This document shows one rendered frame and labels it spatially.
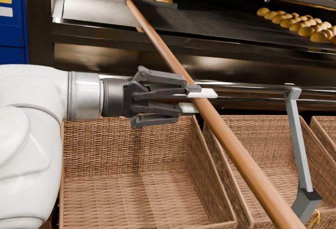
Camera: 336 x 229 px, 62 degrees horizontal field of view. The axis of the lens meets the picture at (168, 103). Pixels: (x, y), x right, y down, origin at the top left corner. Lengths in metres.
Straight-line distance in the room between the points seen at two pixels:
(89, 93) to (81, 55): 0.58
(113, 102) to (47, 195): 0.20
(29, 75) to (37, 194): 0.20
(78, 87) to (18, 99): 0.10
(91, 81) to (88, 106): 0.04
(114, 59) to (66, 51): 0.17
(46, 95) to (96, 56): 0.62
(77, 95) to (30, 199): 0.20
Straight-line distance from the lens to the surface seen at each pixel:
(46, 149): 0.40
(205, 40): 1.13
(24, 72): 0.51
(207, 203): 1.17
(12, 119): 0.38
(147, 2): 1.54
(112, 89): 0.51
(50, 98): 0.48
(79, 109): 0.50
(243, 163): 0.45
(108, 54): 1.08
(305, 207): 0.91
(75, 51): 1.07
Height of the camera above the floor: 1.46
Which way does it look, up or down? 28 degrees down
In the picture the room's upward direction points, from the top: 13 degrees clockwise
